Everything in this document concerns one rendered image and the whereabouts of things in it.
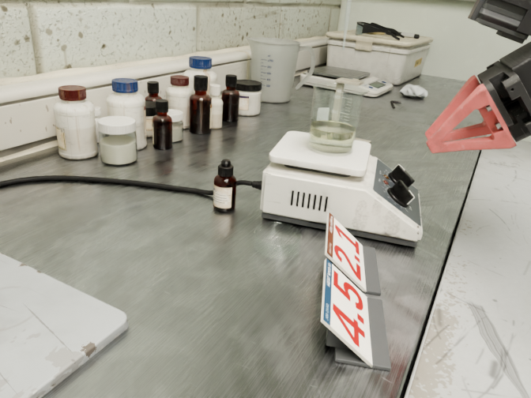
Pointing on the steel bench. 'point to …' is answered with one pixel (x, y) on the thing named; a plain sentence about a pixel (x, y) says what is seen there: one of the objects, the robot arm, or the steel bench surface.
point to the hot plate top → (295, 140)
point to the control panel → (390, 197)
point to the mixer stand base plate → (47, 329)
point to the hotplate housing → (334, 202)
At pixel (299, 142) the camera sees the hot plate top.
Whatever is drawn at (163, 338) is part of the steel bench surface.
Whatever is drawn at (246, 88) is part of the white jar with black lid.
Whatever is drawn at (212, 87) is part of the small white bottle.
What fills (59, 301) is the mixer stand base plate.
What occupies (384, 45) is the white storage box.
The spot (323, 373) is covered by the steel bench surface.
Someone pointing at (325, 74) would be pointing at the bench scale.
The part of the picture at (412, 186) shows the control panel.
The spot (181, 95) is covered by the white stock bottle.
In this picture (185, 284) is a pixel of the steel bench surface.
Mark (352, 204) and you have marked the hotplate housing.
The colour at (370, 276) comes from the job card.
